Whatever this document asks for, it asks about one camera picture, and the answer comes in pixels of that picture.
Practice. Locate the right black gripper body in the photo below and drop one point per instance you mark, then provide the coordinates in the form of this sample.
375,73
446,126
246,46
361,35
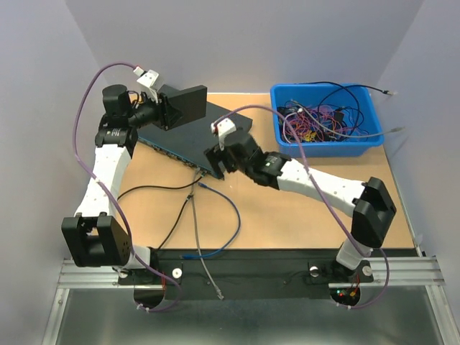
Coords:
233,165

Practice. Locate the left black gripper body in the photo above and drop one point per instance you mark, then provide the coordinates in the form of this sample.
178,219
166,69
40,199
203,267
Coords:
144,113

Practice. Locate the small black switch box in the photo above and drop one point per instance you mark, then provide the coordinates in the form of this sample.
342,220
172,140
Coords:
195,103

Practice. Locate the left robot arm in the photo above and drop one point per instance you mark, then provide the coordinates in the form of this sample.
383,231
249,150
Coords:
93,235

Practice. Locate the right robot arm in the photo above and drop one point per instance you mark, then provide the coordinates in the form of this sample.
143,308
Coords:
369,204

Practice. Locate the blue plastic bin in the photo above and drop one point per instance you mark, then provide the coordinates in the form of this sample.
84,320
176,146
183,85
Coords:
325,119

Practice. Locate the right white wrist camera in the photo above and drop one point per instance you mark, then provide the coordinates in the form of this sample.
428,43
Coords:
221,129

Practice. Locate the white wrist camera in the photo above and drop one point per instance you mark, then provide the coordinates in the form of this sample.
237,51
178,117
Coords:
150,82
221,129

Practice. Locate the large black network switch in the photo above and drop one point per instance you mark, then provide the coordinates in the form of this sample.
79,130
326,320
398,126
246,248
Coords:
186,143

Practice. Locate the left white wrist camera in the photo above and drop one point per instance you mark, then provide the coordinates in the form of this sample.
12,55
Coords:
150,82

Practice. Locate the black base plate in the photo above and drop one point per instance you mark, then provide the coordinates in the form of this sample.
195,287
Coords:
250,274

